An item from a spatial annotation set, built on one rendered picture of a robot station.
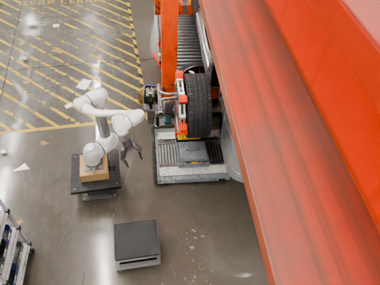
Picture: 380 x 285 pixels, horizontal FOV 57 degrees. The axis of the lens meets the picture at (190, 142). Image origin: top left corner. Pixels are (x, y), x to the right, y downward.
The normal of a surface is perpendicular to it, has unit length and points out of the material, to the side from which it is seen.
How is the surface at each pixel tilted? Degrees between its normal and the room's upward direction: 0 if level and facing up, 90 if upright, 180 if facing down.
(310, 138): 0
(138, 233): 0
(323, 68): 90
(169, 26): 90
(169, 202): 0
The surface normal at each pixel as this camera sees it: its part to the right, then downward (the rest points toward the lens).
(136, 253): 0.05, -0.65
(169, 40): 0.11, 0.76
